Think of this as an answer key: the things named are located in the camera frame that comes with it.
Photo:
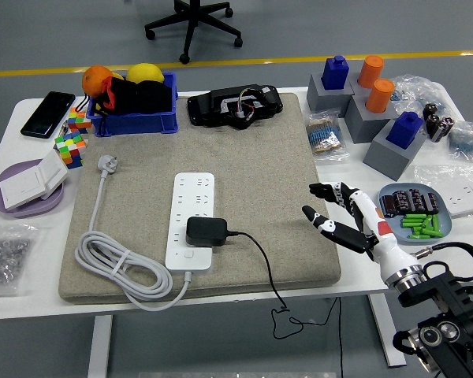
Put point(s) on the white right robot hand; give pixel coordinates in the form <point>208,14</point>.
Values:
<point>382,232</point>

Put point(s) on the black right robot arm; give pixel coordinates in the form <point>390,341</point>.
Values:
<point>453,295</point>

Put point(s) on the dark capacitor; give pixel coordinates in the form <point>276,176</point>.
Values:
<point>430,110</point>
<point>433,125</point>
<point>444,127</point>
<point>388,206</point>
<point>401,201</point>
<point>416,199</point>
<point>431,202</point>

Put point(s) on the pile of green batteries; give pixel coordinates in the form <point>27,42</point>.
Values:
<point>423,228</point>

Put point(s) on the blue-grey tray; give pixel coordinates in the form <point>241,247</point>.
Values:
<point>445,222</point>

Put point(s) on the grey block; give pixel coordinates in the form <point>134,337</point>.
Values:
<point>386,161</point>
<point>362,128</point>
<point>354,83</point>
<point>323,100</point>

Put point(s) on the clear plastic bag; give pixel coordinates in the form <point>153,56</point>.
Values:
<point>437,175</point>

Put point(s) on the blue peg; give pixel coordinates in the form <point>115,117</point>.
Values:
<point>334,75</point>
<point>404,132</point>

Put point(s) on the bag of resistors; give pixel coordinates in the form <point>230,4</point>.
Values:
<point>325,136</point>
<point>467,143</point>
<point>414,88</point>

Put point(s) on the orange cylinder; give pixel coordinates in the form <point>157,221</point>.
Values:
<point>379,96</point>
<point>370,73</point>

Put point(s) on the grey-brown mat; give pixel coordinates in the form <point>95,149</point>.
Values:
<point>260,157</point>

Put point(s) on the blue plastic bin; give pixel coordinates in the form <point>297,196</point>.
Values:
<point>142,124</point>

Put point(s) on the black pouch with red trim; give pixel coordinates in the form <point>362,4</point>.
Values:
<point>142,98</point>

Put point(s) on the black office chair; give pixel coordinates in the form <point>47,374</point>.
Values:
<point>191,23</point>

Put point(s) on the large yellow citrus fruit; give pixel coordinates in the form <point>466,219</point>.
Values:
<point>144,73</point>

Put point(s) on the small yellow fruit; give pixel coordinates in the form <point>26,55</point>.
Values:
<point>118,76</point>

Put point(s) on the large colourful puzzle cube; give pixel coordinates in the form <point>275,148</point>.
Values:
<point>71,147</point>

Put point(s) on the small colourful puzzle cube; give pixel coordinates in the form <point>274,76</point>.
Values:
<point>79,120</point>

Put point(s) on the orange fruit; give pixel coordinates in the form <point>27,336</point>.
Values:
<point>94,80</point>

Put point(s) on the purple tray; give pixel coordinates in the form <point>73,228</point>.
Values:
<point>31,208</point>

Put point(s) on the black smartphone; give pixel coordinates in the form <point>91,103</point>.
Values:
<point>47,115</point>

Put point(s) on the white wall socket panel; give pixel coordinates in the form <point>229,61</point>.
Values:
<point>467,199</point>

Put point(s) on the small white wall switch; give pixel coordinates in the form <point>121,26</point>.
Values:
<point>53,173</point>

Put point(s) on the large white wall switch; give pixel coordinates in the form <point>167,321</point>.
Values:
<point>21,189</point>

